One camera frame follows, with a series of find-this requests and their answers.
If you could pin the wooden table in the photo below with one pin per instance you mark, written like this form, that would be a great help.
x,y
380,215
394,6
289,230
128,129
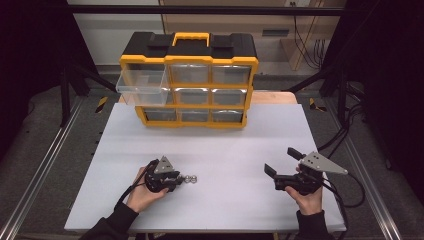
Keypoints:
x,y
273,97

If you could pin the clear plastic drawer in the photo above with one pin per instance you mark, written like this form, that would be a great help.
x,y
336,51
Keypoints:
x,y
143,88

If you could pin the aluminium floor rail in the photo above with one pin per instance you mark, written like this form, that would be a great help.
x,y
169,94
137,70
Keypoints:
x,y
366,173
43,160

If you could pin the small metal nut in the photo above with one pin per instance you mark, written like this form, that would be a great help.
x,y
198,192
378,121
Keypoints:
x,y
187,179
193,179

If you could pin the black curtain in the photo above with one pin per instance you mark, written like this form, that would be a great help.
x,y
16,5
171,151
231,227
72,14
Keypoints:
x,y
393,66
30,50

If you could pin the person's left hand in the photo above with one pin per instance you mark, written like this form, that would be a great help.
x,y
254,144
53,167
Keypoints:
x,y
141,196

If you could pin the person's right hand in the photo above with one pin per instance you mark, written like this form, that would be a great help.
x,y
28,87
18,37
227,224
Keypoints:
x,y
310,203

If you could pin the yellow black drawer organizer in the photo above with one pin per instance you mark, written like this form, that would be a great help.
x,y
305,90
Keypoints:
x,y
200,50

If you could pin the black metal crossbar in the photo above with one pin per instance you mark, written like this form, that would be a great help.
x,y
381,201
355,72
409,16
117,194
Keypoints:
x,y
200,9

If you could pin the grid of clear drawers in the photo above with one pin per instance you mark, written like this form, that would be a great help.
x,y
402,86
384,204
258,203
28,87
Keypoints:
x,y
191,74

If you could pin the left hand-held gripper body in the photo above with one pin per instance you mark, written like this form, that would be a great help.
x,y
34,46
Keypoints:
x,y
163,166

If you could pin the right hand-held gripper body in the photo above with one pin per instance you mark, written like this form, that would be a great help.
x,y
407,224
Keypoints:
x,y
316,162

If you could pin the white table cover sheet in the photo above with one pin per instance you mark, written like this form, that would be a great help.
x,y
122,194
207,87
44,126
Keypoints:
x,y
216,150

